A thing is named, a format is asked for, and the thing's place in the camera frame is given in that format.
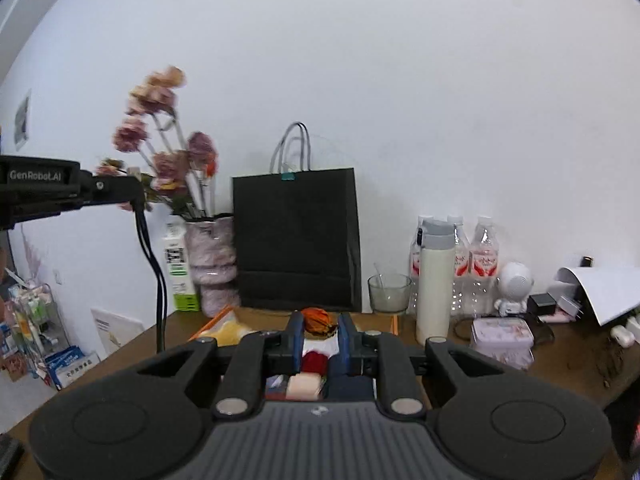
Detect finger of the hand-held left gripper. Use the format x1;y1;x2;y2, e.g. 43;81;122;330
91;174;147;212

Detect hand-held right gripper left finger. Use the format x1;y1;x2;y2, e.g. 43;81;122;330
137;311;305;420

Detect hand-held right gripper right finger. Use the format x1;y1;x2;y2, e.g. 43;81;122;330
339;311;503;420

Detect red artificial rose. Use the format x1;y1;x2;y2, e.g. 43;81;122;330
301;351;329;376

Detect orange black striped object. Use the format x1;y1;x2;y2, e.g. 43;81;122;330
300;307;335;336

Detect navy zip pouch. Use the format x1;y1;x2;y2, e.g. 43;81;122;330
322;375;377;402

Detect red cardboard box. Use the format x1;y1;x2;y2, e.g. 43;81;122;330
187;305;431;407

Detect black braided cable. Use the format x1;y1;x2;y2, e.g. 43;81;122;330
133;202;169;356

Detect dried pink flower bouquet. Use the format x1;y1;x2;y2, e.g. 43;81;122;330
97;65;221;221

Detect clear glass cup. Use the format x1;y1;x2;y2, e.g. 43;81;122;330
367;274;412;315

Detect white green milk carton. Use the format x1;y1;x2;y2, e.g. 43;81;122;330
162;217;201;312

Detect black paper bag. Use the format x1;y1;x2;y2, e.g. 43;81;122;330
231;121;363;313

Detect white thermos bottle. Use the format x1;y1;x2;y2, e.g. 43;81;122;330
416;219;457;345

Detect clear plastic water bottle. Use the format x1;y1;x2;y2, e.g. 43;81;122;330
409;215;433;313
446;214;472;317
470;216;501;317

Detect pink speckled ceramic vase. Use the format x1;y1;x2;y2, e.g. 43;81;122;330
184;214;240;318

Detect pale printed tin box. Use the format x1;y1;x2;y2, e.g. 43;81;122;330
469;317;535;371

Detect white round speaker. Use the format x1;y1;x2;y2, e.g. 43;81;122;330
495;261;534;317

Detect blue white packets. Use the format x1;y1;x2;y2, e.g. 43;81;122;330
44;345;100;390

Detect white plug adapter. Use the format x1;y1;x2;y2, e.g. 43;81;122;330
556;294;585;322

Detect brown wooden desk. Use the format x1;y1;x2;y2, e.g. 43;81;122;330
0;305;640;480

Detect white paper sheet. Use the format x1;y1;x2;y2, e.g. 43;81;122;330
556;266;640;327

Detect small wall picture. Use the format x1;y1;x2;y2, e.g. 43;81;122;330
14;91;32;151

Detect wire storage rack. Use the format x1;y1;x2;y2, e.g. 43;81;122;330
0;267;68;388

